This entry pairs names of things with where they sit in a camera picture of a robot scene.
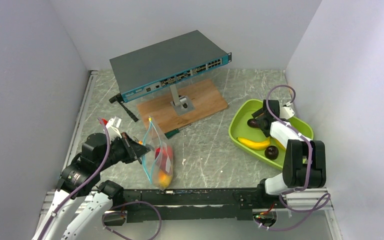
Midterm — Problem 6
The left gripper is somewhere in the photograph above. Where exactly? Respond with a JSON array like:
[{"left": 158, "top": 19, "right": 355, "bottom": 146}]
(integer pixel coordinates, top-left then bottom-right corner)
[{"left": 96, "top": 131, "right": 151, "bottom": 171}]

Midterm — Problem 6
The red apple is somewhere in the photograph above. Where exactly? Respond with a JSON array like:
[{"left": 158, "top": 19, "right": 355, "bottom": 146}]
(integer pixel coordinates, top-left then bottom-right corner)
[{"left": 155, "top": 147, "right": 171, "bottom": 164}]

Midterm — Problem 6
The clear zip top bag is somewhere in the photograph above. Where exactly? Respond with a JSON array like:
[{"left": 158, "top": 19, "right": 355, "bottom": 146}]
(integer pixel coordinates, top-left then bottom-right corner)
[{"left": 141, "top": 116, "right": 174, "bottom": 191}]

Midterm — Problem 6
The purple sweet potato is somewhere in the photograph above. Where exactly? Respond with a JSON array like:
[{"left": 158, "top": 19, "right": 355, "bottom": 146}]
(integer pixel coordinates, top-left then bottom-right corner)
[{"left": 159, "top": 146, "right": 174, "bottom": 175}]

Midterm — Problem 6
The orange yellow mango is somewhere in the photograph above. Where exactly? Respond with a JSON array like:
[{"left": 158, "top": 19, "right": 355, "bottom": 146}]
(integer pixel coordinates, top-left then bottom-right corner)
[{"left": 156, "top": 171, "right": 173, "bottom": 190}]

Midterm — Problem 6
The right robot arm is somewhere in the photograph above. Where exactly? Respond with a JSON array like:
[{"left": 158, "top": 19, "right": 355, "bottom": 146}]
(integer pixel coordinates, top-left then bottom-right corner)
[{"left": 251, "top": 99, "right": 327, "bottom": 208}]

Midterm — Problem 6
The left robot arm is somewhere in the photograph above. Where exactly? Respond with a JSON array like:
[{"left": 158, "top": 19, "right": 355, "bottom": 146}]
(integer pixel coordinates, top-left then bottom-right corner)
[{"left": 33, "top": 132, "right": 151, "bottom": 240}]

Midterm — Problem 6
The purple eggplant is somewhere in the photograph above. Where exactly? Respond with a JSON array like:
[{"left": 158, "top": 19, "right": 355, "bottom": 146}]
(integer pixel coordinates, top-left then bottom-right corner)
[{"left": 247, "top": 118, "right": 261, "bottom": 129}]

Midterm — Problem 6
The yellow banana right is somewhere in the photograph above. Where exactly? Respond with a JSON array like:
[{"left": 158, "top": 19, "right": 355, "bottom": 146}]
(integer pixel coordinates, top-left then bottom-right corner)
[{"left": 274, "top": 138, "right": 286, "bottom": 151}]

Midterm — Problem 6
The yellow banana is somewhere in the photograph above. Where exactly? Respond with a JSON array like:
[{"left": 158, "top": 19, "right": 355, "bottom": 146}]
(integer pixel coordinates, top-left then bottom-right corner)
[
  {"left": 274, "top": 138, "right": 286, "bottom": 151},
  {"left": 237, "top": 137, "right": 271, "bottom": 151}
]

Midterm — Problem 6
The green plastic tray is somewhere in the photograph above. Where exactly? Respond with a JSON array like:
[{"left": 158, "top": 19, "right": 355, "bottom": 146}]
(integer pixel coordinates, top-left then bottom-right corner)
[{"left": 228, "top": 99, "right": 302, "bottom": 170}]

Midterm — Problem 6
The yellow banana left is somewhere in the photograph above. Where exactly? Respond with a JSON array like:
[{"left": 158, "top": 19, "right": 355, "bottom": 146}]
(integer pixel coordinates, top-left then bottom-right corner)
[{"left": 237, "top": 137, "right": 271, "bottom": 151}]

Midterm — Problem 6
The dark purple mangosteen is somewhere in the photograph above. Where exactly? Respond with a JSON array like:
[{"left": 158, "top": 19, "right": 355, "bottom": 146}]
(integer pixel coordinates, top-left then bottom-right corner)
[{"left": 264, "top": 145, "right": 279, "bottom": 161}]

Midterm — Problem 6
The wooden board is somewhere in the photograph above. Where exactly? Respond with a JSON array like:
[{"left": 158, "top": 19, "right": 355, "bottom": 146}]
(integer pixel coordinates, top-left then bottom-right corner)
[{"left": 136, "top": 79, "right": 228, "bottom": 133}]

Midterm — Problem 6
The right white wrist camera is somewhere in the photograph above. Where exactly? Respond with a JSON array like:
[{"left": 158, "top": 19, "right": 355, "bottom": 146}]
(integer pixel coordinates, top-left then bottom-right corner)
[{"left": 279, "top": 102, "right": 296, "bottom": 121}]

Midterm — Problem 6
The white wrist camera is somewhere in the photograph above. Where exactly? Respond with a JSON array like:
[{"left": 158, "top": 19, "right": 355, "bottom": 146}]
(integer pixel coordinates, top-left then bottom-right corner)
[
  {"left": 279, "top": 102, "right": 296, "bottom": 121},
  {"left": 100, "top": 116, "right": 122, "bottom": 140}
]

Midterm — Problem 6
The green handled screwdriver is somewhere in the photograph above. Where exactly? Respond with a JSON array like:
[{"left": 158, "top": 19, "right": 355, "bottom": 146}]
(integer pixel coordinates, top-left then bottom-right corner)
[{"left": 164, "top": 124, "right": 190, "bottom": 139}]

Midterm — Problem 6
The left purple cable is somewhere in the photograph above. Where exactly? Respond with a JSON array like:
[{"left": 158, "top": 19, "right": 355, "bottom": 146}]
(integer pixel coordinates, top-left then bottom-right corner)
[{"left": 36, "top": 118, "right": 111, "bottom": 240}]

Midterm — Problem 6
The purple cable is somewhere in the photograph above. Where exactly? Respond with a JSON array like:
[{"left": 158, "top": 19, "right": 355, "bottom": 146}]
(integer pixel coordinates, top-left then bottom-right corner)
[
  {"left": 253, "top": 84, "right": 331, "bottom": 232},
  {"left": 36, "top": 118, "right": 111, "bottom": 240}
]

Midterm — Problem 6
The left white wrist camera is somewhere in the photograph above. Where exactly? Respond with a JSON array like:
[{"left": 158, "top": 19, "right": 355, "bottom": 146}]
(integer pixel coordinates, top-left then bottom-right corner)
[{"left": 100, "top": 116, "right": 122, "bottom": 140}]

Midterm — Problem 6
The grey metal stand bracket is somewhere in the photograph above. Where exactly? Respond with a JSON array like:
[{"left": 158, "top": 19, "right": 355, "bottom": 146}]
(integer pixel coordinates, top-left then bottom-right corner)
[{"left": 169, "top": 84, "right": 195, "bottom": 116}]

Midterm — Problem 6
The grey teal network switch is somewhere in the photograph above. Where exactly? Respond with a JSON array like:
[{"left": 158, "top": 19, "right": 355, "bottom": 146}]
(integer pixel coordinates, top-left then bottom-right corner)
[{"left": 110, "top": 30, "right": 232, "bottom": 103}]

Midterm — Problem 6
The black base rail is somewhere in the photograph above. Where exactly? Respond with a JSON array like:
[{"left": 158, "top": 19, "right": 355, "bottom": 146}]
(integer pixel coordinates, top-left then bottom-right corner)
[{"left": 104, "top": 186, "right": 283, "bottom": 226}]

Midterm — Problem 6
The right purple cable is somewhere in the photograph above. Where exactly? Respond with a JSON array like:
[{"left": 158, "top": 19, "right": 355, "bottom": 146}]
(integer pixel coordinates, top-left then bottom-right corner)
[{"left": 253, "top": 84, "right": 331, "bottom": 232}]

